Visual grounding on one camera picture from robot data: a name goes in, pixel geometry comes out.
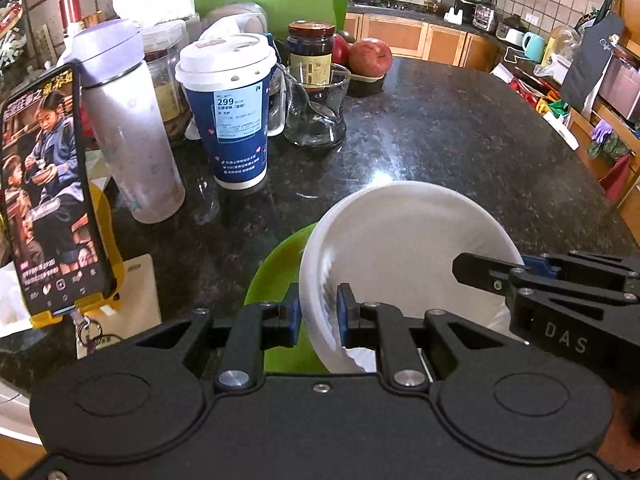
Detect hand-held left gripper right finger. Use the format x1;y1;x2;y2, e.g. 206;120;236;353
336;284;507;394

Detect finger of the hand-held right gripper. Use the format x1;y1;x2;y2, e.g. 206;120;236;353
451;252;640;312
545;251;640;284

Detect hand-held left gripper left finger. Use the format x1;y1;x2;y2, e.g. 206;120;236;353
134;285;302;394

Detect green plastic plate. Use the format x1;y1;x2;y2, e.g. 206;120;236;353
245;222;331;373

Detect white plastic bowl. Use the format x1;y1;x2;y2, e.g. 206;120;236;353
299;182;523;373

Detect wooden side cabinet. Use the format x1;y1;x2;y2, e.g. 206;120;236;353
565;105;640;246

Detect red towel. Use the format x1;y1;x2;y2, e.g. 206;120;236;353
600;155;633;203

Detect green patterned cloth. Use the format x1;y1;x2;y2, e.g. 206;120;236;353
587;132;631;161

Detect pink storage box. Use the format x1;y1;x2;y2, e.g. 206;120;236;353
597;55;640;121

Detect clear glass cup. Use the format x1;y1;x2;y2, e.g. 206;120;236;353
276;62;352;149

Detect red shopping bag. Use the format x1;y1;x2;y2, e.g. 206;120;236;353
515;67;561;106

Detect metal spoon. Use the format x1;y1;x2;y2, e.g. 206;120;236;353
277;65;338;121

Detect dark apron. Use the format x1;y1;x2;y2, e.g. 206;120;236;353
560;0;626;111

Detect yellow phone stand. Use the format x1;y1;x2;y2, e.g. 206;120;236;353
27;180;126;330

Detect key bunch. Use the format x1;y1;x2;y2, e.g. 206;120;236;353
72;312;123;358

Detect blue paper cup white lid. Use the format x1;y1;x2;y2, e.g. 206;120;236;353
175;32;278;191

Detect clear plastic bag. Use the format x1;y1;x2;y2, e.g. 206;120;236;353
542;25;583;78

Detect teal electric kettle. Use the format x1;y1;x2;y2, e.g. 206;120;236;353
521;31;546;62

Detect purple-lid drinking bottle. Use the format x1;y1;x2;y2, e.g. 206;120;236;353
70;20;187;224

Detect wooden base cabinets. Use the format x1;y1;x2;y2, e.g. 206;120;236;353
345;12;506;73

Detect clear jar appliance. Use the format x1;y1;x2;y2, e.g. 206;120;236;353
472;2;497;31

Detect dark sauce jar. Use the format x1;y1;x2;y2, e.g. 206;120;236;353
286;21;337;91

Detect clear snack jar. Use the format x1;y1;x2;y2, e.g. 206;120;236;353
142;20;193;146

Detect gas stove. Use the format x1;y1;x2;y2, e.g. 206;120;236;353
347;0;431;13

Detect black smartphone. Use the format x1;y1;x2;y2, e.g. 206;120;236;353
0;62;118;318

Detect white paper sheet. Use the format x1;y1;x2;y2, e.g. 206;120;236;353
0;260;36;341

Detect green cutting board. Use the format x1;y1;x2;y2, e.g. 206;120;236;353
192;0;350;41

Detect dark printed snack bag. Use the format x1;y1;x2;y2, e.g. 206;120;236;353
0;0;31;71

